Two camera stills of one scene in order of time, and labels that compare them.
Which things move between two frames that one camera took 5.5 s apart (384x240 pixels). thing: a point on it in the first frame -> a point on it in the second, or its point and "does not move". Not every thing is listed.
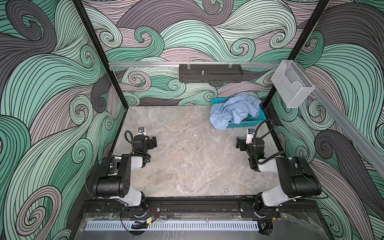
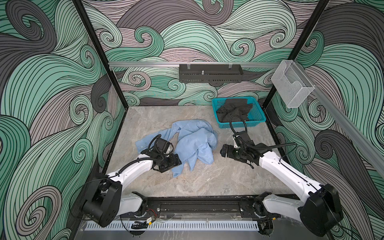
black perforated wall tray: (210, 73) does not move
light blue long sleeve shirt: (234, 109) -> (194, 141)
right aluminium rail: (346, 120) does not move
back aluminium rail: (135, 65) does not move
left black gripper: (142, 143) -> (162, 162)
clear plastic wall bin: (291, 83) does not move
